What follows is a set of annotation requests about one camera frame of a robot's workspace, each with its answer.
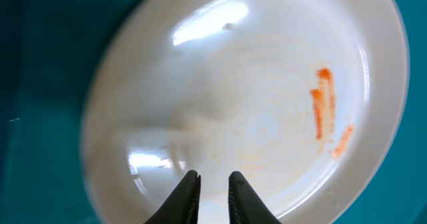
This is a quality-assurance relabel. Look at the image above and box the white plate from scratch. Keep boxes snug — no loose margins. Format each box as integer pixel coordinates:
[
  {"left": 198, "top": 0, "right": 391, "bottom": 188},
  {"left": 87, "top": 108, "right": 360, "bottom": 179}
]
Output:
[{"left": 81, "top": 0, "right": 409, "bottom": 223}]

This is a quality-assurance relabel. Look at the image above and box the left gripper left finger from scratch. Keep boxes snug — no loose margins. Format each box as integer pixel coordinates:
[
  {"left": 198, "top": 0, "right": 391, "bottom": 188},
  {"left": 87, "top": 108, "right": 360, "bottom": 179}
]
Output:
[{"left": 144, "top": 170, "right": 201, "bottom": 224}]

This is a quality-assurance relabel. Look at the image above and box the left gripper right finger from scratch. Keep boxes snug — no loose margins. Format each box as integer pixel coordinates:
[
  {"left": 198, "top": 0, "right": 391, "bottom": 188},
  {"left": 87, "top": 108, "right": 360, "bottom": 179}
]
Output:
[{"left": 228, "top": 171, "right": 281, "bottom": 224}]

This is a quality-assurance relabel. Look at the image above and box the teal plastic tray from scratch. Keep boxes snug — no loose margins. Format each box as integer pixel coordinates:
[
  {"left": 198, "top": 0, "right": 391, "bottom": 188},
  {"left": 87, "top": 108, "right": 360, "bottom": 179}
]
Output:
[{"left": 1, "top": 0, "right": 426, "bottom": 223}]

